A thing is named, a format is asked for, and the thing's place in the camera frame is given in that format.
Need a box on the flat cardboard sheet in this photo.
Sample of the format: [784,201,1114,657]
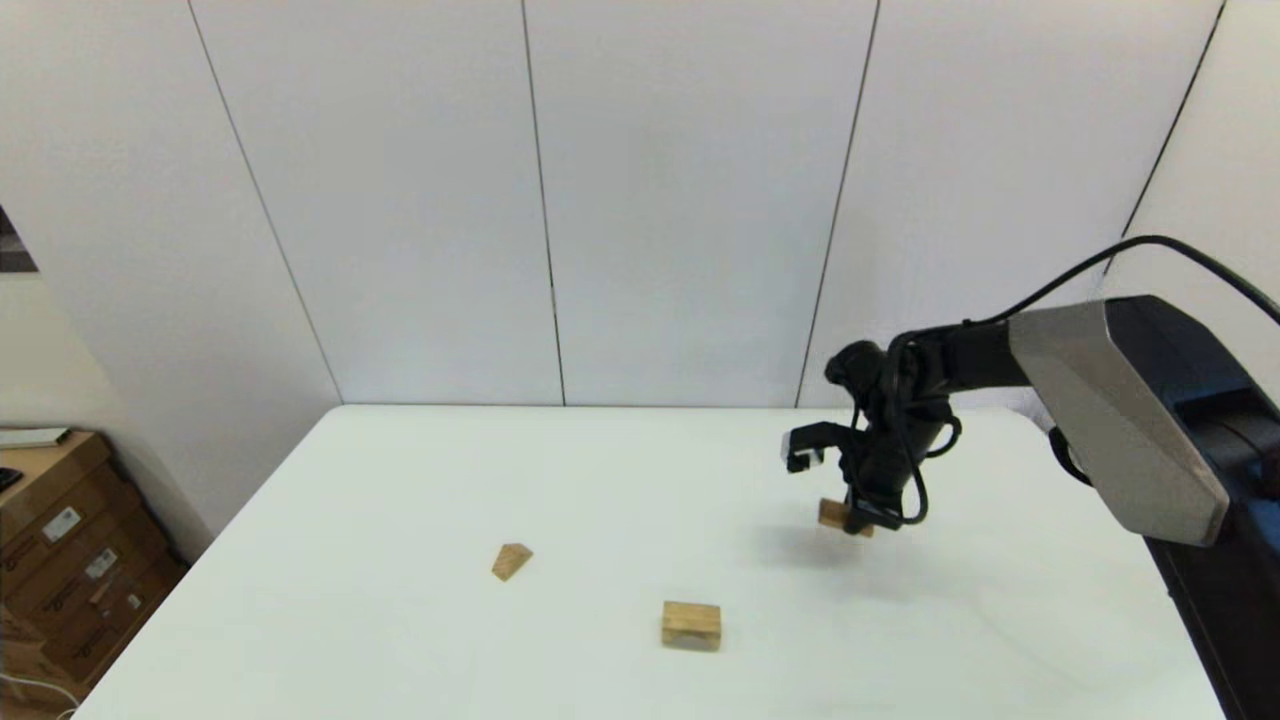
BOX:
[0,600,71,716]

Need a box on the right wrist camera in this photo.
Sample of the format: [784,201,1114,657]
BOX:
[781,422,856,474]

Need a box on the rectangular wooden building block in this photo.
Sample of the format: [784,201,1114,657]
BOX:
[818,498,876,539]

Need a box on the thin white cable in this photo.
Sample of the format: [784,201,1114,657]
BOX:
[0,672,79,720]

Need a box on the arched wooden building block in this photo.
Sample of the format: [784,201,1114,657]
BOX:
[662,600,723,653]

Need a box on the brown cardboard box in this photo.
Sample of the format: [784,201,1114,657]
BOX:
[30,555,193,691]
[0,432,131,561]
[0,500,166,626]

